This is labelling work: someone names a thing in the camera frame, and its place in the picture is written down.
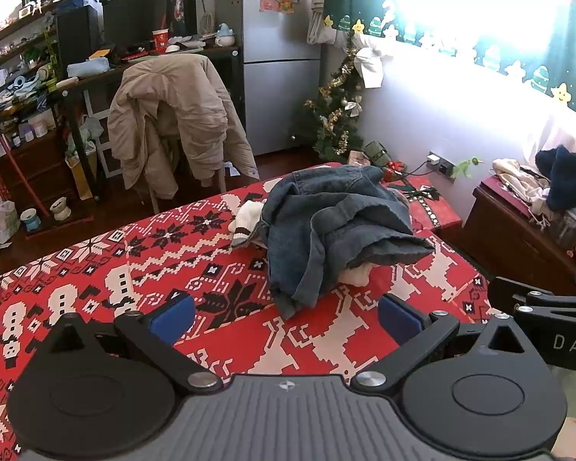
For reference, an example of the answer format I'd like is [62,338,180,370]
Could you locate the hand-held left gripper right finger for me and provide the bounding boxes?
[351,294,533,397]

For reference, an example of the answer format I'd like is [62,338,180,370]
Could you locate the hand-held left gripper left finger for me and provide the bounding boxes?
[42,293,224,395]

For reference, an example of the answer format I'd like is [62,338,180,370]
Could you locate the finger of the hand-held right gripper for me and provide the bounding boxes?
[488,276,576,318]

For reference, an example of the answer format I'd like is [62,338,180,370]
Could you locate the blue denim jeans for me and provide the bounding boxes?
[260,164,435,320]

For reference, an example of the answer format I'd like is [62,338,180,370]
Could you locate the white striped sweater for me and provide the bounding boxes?
[228,198,372,288]

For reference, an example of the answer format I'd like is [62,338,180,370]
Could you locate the wooden nightstand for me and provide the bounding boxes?
[463,175,576,282]

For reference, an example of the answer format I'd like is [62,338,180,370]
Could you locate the red patterned blanket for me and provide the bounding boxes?
[0,162,493,461]

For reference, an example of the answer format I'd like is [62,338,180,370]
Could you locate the glass jar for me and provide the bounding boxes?
[557,202,576,250]

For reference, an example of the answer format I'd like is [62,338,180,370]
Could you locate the large red gift box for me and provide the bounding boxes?
[403,176,463,231]

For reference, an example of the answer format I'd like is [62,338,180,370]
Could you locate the white cloth pile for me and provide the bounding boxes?
[492,158,553,202]

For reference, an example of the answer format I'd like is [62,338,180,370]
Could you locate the chair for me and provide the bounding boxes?
[139,129,228,214]

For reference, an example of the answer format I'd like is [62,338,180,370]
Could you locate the green plant sprig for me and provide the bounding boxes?
[454,156,483,178]

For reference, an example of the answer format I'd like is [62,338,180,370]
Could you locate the navy fluffy cloth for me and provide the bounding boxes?
[535,145,576,212]

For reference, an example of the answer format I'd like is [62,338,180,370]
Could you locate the white pet bowl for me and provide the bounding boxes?
[49,197,73,222]

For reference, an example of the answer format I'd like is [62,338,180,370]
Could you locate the yellow paper bag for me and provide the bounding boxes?
[66,154,99,201]

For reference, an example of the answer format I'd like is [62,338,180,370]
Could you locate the green wrapped gift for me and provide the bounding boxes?
[365,140,393,165]

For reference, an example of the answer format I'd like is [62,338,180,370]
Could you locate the white drawer unit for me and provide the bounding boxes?
[84,89,126,178]

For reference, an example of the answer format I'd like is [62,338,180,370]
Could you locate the white plastic bag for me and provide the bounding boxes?
[0,199,20,245]

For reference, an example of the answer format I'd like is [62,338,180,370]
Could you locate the wooden drawer cabinet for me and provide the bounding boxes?
[0,127,78,217]

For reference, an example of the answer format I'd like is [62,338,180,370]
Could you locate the beige jacket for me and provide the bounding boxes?
[107,53,260,200]

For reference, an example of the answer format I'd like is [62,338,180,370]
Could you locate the small Christmas tree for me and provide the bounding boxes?
[303,33,366,159]

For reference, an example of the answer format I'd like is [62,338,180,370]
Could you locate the grey refrigerator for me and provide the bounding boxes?
[216,0,324,157]

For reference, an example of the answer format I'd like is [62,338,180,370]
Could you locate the dark desk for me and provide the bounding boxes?
[58,45,245,202]

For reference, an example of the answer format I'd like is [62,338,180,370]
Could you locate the white bow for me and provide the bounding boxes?
[354,48,395,90]

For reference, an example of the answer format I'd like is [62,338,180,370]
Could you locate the light blue cloth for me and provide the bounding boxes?
[67,58,111,80]

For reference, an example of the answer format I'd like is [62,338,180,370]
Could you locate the blue white figurine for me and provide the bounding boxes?
[215,23,236,49]

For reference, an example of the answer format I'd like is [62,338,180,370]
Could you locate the cluttered shelf rack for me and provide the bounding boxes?
[0,0,101,154]

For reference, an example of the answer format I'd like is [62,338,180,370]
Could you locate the black computer tower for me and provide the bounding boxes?
[56,7,101,65]

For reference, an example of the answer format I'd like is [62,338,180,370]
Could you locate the black monitor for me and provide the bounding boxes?
[103,0,197,51]

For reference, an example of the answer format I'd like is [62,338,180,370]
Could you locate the beige tote bag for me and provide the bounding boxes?
[307,0,338,46]

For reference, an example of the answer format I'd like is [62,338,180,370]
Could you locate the wall socket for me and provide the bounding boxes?
[426,151,457,181]

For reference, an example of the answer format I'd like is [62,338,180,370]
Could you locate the red broom handle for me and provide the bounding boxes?
[0,115,53,222]

